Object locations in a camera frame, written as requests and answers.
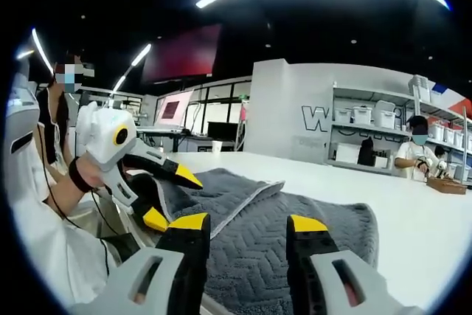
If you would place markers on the short ceiling light strip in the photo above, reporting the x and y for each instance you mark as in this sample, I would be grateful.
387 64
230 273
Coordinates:
142 53
38 47

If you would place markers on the grey textured towel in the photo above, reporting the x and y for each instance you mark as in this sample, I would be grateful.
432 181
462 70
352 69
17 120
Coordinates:
258 248

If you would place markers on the silver step ladder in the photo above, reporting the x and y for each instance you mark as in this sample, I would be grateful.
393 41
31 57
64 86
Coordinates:
240 134

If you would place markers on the black monitor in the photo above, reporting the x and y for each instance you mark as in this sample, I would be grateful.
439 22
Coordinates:
223 130

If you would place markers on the black bag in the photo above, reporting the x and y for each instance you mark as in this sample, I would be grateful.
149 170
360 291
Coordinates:
367 151

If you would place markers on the white paper cup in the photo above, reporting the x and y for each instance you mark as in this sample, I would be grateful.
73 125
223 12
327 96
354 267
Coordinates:
217 146

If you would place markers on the brown woven basket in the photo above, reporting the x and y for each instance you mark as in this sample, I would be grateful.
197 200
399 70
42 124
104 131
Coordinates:
446 184

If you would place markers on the person's left hand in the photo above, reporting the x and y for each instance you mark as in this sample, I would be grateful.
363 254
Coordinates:
86 174

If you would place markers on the white flat box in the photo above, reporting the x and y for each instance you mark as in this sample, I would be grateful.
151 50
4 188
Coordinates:
346 152

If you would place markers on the pink cloth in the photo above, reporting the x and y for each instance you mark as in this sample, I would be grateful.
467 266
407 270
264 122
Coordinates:
243 112

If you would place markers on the white chest-worn device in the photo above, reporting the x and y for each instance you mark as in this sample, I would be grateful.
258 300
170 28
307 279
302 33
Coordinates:
22 116

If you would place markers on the red ceiling screen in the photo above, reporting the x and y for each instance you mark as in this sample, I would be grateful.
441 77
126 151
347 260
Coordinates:
180 53

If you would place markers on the grey metal shelf rack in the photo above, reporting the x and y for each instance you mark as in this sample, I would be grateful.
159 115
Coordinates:
368 127

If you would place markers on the open laptop pink screen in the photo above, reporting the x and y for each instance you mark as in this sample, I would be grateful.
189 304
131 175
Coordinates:
173 108

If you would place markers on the white standing desk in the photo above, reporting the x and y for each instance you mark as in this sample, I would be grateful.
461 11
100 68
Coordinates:
177 138

